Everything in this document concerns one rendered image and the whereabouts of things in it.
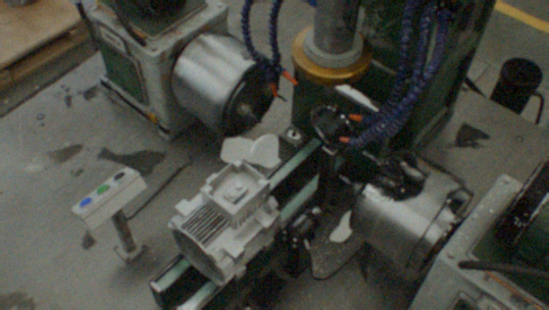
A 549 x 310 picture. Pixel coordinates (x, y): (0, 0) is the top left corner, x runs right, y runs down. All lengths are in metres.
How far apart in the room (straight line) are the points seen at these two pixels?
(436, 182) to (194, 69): 0.68
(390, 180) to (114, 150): 0.90
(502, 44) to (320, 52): 2.44
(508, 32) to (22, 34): 2.77
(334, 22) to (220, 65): 0.42
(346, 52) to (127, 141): 0.84
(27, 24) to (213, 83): 2.07
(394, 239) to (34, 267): 0.95
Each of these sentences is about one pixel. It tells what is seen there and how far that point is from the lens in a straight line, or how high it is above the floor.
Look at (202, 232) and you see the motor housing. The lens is 1.25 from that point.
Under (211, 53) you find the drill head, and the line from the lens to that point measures 1.51.
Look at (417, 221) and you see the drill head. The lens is 1.26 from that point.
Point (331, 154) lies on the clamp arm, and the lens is 1.18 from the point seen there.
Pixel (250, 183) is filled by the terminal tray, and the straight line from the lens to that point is 1.29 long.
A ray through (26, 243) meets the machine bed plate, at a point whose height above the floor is 0.80.
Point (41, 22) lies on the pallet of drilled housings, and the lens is 3.41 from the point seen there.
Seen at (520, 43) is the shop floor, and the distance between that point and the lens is 3.64.
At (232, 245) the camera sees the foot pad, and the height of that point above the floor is 1.08.
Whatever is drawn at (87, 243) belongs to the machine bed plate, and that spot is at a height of 0.80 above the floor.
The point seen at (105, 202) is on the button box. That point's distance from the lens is 1.36.
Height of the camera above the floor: 2.18
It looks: 53 degrees down
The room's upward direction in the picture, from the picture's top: 2 degrees clockwise
